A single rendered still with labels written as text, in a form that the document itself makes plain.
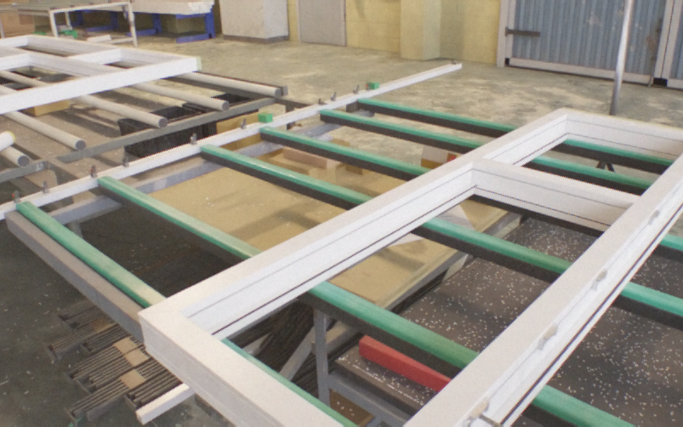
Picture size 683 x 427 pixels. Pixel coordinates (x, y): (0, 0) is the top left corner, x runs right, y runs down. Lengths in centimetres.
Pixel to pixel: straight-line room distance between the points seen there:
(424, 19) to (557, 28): 173
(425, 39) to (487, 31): 82
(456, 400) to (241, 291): 40
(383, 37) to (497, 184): 760
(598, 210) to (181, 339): 88
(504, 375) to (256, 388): 30
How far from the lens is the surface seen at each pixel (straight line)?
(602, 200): 127
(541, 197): 132
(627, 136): 182
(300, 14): 1001
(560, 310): 85
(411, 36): 806
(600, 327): 146
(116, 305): 106
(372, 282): 143
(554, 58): 745
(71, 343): 196
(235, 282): 90
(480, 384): 70
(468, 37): 804
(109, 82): 293
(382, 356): 123
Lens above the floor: 140
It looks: 25 degrees down
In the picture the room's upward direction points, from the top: 2 degrees counter-clockwise
